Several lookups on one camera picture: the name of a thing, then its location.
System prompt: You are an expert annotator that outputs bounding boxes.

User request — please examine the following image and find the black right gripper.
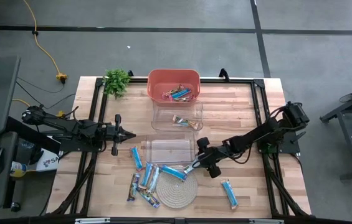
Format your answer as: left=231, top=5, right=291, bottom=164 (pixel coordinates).
left=190, top=136, right=228, bottom=179

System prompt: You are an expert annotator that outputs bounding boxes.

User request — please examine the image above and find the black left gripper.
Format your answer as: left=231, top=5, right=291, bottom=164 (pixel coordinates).
left=104, top=113, right=137, bottom=156

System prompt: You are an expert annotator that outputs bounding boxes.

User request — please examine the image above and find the silver blue granola bar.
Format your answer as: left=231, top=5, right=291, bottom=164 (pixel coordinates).
left=183, top=162, right=199, bottom=174

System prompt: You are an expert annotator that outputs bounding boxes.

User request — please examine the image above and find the brown orange granola bar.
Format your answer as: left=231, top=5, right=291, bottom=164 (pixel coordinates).
left=172, top=114, right=200, bottom=130

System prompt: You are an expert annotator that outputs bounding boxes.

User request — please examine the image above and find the light blue granola bar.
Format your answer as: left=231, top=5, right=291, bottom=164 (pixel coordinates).
left=148, top=166, right=162, bottom=194

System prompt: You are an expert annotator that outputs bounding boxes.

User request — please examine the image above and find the clear plastic bin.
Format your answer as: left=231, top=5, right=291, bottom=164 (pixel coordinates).
left=145, top=133, right=199, bottom=165
left=151, top=100, right=204, bottom=133

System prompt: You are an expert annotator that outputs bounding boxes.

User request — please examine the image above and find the round woven beige mat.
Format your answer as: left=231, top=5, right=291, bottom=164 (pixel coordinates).
left=155, top=168, right=199, bottom=210

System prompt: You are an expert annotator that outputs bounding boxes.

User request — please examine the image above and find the green artificial plant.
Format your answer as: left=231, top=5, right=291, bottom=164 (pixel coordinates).
left=102, top=68, right=131, bottom=100

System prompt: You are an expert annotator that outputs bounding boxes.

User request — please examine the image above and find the salmon plastic basket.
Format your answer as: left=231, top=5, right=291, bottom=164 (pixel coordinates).
left=146, top=68, right=201, bottom=108

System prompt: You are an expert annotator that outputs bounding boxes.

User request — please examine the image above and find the white printed bag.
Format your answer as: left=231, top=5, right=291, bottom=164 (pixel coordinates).
left=35, top=148, right=60, bottom=172

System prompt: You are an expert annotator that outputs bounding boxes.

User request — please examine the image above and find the yellow white bottle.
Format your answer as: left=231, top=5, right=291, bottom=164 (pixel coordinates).
left=9, top=161, right=29, bottom=178

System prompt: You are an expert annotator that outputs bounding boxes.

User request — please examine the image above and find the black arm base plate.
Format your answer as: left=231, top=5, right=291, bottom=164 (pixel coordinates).
left=59, top=138, right=102, bottom=153
left=255, top=129, right=302, bottom=156

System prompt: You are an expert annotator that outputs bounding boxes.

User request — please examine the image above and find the yellow extension cable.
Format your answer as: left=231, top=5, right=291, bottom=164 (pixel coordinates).
left=22, top=0, right=69, bottom=84
left=11, top=98, right=66, bottom=121

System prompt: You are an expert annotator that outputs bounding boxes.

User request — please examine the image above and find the silver metal bracket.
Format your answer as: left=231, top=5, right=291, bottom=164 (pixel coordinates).
left=249, top=218, right=285, bottom=224
left=74, top=217, right=112, bottom=224

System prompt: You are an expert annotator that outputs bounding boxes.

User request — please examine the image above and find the black metal desk frame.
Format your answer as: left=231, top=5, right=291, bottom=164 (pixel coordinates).
left=320, top=79, right=352, bottom=181

